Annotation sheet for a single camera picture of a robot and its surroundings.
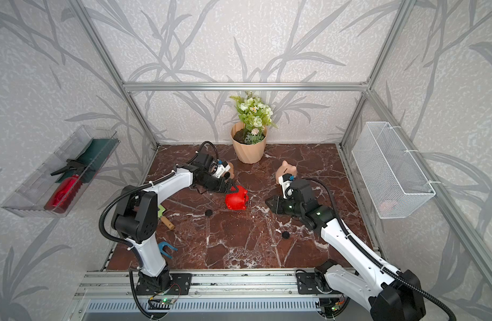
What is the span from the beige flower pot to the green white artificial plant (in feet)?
0.06

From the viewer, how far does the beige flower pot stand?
39.7 inches

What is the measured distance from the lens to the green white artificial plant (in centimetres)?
96

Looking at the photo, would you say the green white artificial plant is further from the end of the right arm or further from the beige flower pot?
the end of the right arm

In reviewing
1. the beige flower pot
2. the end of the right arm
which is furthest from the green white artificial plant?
the end of the right arm
